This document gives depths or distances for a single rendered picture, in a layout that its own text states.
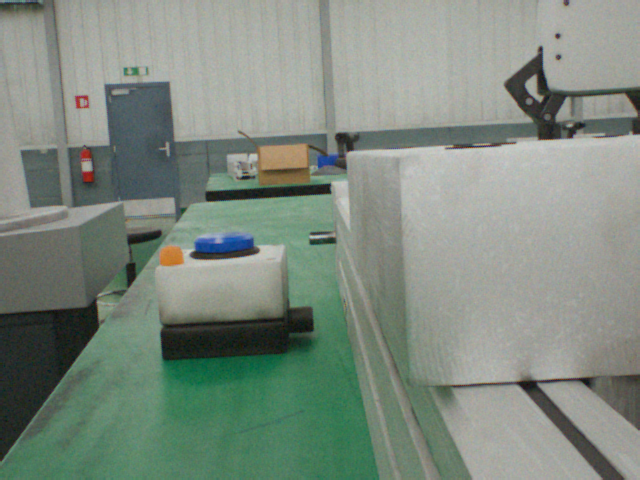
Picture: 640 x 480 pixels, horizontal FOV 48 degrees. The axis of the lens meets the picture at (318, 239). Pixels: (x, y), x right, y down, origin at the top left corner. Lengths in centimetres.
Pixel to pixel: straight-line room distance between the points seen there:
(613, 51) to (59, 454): 54
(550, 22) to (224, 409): 45
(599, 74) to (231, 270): 38
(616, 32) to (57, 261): 52
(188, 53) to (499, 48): 508
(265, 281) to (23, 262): 28
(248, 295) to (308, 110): 1124
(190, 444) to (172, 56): 1144
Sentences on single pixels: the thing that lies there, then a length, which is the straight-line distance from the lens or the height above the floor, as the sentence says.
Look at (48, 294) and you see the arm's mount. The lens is 67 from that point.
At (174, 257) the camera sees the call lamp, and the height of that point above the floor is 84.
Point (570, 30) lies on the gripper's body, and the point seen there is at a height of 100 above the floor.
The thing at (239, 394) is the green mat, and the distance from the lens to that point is 39.
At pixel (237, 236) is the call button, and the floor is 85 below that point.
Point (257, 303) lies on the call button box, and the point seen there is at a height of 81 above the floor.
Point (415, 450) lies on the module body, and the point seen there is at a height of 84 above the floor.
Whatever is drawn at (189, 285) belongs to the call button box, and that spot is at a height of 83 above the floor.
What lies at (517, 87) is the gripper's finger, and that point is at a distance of 68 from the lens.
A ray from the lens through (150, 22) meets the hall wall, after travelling 1185.
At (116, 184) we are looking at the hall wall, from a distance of 1168.
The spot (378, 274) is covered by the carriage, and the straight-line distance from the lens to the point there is 16.
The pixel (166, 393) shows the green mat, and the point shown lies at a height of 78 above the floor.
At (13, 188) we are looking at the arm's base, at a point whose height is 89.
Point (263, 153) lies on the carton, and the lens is 276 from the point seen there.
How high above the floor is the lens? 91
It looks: 7 degrees down
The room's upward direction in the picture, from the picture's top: 3 degrees counter-clockwise
